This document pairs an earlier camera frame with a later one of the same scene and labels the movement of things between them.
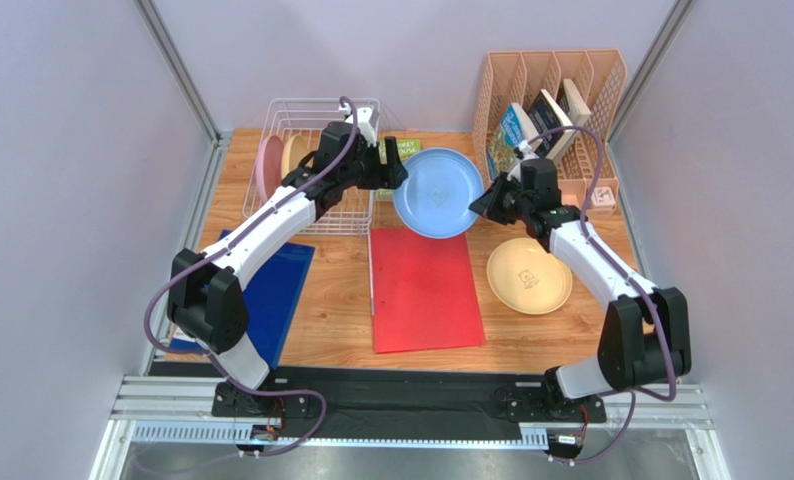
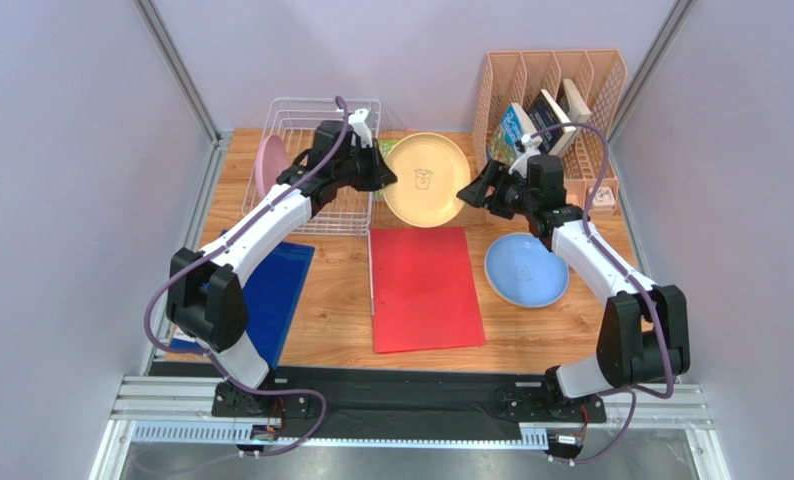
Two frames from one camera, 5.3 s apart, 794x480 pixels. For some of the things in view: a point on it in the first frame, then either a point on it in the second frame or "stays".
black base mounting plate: (406, 400) stays
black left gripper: (391, 175) stays
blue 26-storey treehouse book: (515, 127) stays
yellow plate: (294, 152) to (431, 170)
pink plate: (270, 164) stays
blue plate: (434, 201) to (520, 271)
